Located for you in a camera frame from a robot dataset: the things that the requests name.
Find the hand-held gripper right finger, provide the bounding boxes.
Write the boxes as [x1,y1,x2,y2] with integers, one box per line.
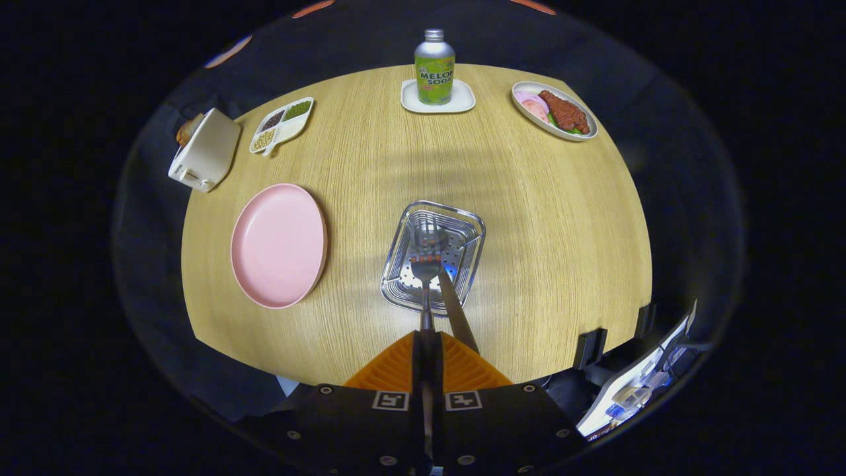
[424,331,586,473]

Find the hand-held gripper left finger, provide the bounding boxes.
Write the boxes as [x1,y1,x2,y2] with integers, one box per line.
[266,331,424,471]

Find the metal spoon with brown handle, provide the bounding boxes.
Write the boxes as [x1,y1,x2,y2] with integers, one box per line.
[411,221,480,354]

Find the metal fork with brown handle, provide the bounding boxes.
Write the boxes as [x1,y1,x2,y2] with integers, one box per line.
[410,245,442,344]

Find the metal drain basket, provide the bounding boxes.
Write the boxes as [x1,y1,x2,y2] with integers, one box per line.
[380,200,487,318]

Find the pink round plate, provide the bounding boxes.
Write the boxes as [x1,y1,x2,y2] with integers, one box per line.
[230,183,328,310]

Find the green vegetable leaf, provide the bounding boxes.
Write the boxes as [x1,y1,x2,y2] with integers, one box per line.
[547,112,586,136]

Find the white divided dish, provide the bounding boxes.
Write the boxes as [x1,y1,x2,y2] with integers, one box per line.
[249,97,315,157]

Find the white toaster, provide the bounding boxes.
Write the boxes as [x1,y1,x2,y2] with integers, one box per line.
[168,108,242,193]

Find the red brown meat slice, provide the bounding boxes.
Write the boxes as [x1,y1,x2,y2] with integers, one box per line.
[538,90,591,135]

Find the pink ham slices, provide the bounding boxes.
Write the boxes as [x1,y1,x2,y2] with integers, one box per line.
[516,91,551,123]

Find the white square coaster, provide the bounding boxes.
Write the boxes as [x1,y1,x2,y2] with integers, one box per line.
[401,79,477,114]

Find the white oval plate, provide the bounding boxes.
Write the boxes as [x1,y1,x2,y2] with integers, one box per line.
[511,81,599,142]

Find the green soda bottle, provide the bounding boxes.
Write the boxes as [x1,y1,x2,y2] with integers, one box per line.
[414,28,456,106]

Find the white device with cables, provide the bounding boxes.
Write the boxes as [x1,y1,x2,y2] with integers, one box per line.
[577,301,714,442]

